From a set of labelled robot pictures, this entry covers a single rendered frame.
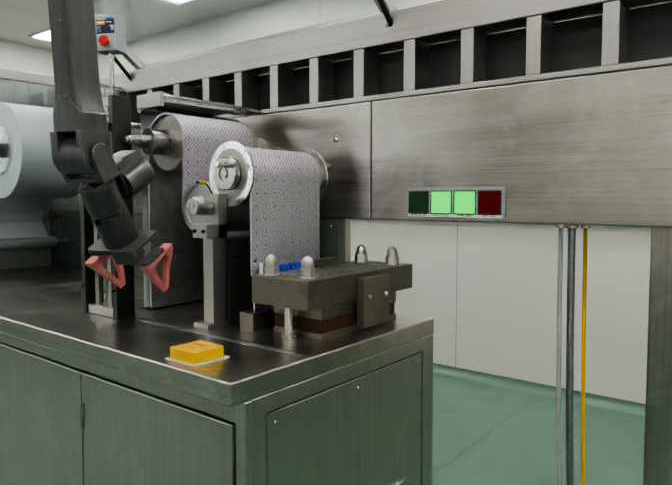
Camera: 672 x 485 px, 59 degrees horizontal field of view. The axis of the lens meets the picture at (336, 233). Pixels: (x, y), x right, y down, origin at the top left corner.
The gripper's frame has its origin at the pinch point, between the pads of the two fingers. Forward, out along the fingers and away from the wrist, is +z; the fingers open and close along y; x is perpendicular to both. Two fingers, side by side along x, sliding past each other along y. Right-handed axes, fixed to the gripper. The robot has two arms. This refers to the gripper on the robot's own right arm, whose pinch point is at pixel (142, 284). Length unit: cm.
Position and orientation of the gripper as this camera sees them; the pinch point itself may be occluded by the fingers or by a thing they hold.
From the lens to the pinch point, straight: 108.7
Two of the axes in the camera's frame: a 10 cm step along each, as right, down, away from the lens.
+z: 2.1, 8.4, 5.0
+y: -9.1, -0.3, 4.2
